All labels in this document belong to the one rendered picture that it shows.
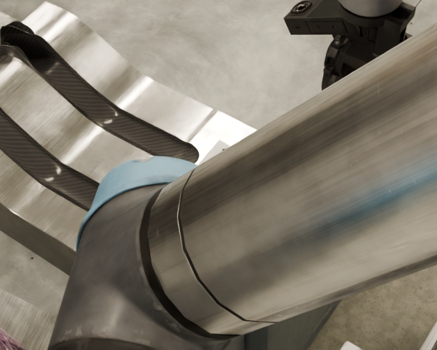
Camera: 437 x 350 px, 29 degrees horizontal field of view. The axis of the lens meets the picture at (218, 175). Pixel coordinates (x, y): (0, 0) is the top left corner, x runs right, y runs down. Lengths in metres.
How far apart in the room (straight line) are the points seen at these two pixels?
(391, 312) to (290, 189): 1.65
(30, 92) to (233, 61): 0.33
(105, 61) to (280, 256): 0.84
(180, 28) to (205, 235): 0.99
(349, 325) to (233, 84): 0.84
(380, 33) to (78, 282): 0.66
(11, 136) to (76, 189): 0.11
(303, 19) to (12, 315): 0.49
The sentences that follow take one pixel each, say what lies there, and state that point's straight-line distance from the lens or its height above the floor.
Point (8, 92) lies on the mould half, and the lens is 1.08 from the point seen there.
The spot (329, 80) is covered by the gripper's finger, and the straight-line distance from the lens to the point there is 1.04.
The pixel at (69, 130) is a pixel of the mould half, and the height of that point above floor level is 0.89.
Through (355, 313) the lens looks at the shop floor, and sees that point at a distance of 1.92.
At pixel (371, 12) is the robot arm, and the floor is 1.06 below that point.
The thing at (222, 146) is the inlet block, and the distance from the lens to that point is 0.98.
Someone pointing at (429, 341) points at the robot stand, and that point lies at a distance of 1.66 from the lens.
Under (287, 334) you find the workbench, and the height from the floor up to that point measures 0.27.
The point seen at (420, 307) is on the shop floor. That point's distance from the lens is 1.95.
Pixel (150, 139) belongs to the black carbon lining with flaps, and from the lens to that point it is 1.06.
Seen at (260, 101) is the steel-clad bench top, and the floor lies 0.80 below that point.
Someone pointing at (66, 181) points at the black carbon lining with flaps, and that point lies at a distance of 1.04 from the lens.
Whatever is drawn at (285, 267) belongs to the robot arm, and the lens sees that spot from 0.31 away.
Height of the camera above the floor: 1.70
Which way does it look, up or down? 53 degrees down
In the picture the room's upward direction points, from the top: 3 degrees counter-clockwise
